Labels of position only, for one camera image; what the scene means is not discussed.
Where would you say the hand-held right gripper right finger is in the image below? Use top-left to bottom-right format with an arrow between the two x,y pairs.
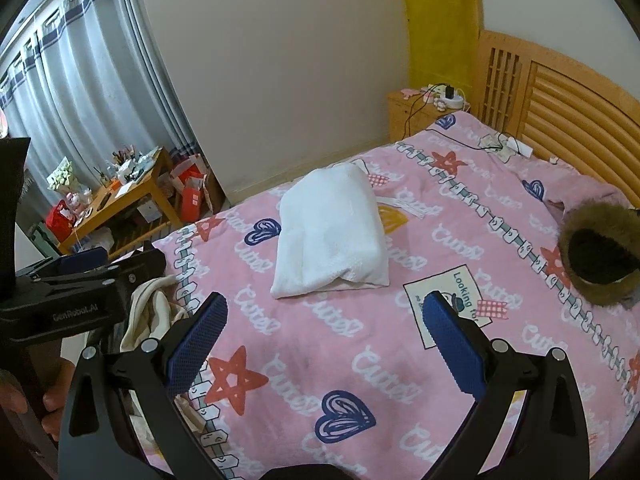
422,290 -> 591,480

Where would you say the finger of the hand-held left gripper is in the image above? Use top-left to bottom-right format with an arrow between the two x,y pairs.
15,246 -> 110,281
100,247 -> 167,287

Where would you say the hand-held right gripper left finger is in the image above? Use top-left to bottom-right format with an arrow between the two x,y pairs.
57,292 -> 229,480

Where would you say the white printed zip hoodie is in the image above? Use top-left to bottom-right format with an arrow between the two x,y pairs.
270,161 -> 392,301

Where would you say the person's left hand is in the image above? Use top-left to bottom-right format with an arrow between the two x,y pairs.
0,359 -> 77,441

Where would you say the red gift bag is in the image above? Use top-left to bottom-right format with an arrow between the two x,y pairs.
45,199 -> 77,242

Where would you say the cream cloth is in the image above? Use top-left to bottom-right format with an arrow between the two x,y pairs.
120,276 -> 192,356

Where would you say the wooden side table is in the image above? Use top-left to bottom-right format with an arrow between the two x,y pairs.
57,146 -> 185,256

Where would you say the pink printed blanket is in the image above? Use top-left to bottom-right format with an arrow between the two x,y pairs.
132,110 -> 640,480

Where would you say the white flower bouquet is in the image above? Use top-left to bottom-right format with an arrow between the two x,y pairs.
46,157 -> 77,194

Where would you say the pile of small cosmetics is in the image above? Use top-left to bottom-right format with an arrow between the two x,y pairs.
107,146 -> 161,186

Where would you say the black coat with fur hood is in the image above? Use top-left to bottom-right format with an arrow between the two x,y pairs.
556,200 -> 640,307

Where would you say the grey striped curtain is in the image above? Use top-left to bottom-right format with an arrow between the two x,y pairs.
0,0 -> 201,221

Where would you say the pink fleece cloth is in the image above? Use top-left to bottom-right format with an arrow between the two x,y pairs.
544,172 -> 632,221

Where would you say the wooden nightstand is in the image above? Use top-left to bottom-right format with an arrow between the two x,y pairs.
387,89 -> 473,142

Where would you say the white power strip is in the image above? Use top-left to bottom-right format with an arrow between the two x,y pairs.
434,85 -> 472,111

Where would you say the wooden slatted headboard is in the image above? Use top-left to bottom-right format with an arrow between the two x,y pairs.
477,30 -> 640,211

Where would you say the black cable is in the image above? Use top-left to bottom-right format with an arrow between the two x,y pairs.
404,82 -> 503,151

